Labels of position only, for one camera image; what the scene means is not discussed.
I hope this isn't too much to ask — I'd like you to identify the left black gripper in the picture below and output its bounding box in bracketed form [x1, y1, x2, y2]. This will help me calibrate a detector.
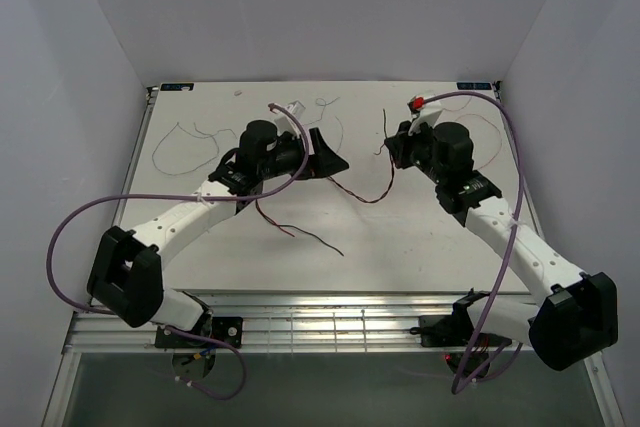
[258, 129, 348, 181]

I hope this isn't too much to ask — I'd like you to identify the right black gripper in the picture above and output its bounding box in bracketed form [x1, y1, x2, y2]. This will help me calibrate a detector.
[384, 118, 446, 185]

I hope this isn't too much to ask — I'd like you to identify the thin pink wire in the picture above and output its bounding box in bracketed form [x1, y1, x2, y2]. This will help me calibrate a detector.
[439, 94, 504, 171]

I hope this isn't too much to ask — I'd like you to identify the thin blue grey wire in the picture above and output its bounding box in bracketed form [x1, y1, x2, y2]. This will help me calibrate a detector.
[307, 95, 347, 153]

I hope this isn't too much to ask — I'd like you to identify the red black twisted wire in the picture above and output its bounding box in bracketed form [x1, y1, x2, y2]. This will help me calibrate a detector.
[254, 107, 396, 257]

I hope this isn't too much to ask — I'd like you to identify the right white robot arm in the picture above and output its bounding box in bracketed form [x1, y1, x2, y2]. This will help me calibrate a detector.
[384, 121, 618, 371]

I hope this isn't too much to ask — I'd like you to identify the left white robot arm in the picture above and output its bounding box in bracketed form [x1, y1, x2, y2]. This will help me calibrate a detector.
[87, 120, 349, 347]

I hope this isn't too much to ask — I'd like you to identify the right blue label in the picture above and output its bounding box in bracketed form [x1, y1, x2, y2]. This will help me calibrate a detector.
[456, 82, 493, 91]

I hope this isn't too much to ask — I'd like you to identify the blue label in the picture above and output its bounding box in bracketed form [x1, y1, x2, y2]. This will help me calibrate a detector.
[160, 82, 194, 92]
[456, 82, 493, 91]

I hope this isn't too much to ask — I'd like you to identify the left blue label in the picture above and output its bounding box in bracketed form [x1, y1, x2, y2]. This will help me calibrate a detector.
[160, 82, 194, 92]

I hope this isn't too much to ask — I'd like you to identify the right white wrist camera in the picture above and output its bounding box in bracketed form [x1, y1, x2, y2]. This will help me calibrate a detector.
[407, 96, 443, 136]

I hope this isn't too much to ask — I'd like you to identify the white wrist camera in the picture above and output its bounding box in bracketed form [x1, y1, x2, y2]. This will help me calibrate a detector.
[407, 96, 443, 136]
[268, 101, 305, 143]

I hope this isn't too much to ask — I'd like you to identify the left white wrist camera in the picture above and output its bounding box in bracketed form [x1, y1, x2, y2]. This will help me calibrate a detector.
[268, 101, 305, 143]

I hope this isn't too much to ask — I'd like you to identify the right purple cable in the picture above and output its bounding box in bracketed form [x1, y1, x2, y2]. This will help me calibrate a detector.
[399, 91, 526, 396]

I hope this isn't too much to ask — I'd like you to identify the purple cable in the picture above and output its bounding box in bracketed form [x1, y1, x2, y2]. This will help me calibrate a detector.
[47, 102, 248, 401]
[399, 91, 526, 396]

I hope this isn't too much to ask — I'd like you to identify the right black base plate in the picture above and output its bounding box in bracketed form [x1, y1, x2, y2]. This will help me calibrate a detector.
[408, 314, 512, 348]

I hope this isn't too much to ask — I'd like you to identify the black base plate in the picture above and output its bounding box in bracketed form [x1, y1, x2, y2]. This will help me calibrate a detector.
[408, 314, 512, 348]
[154, 316, 244, 349]

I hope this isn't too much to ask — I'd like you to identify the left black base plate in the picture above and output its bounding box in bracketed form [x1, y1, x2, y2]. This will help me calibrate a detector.
[154, 316, 244, 349]

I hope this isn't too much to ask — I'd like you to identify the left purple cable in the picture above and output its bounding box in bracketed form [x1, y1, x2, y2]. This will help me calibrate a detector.
[47, 102, 248, 401]

